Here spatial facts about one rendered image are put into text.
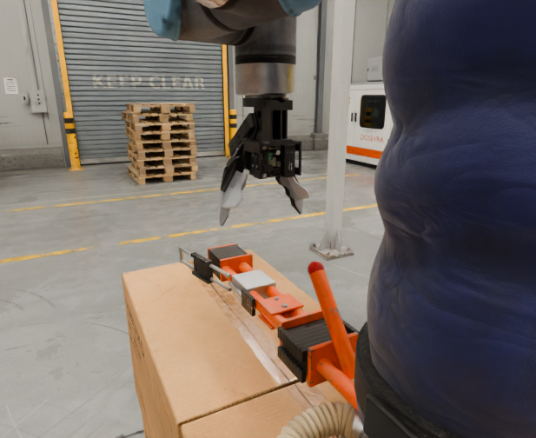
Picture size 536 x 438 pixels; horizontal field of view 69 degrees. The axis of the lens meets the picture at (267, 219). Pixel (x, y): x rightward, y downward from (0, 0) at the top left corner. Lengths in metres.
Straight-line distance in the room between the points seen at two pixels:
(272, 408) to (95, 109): 8.85
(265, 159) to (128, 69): 8.85
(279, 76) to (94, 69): 8.80
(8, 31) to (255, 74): 8.99
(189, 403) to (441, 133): 0.59
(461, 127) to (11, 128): 9.34
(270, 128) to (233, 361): 0.44
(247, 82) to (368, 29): 11.72
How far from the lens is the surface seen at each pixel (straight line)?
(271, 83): 0.58
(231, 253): 0.86
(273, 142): 0.58
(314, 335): 0.59
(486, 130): 0.23
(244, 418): 0.68
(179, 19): 0.50
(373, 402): 0.32
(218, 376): 0.75
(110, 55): 9.39
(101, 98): 9.32
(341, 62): 3.51
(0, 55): 9.47
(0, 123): 9.48
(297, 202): 0.69
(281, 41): 0.59
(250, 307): 0.69
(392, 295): 0.30
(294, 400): 0.71
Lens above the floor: 1.42
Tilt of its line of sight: 17 degrees down
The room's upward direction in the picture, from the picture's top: straight up
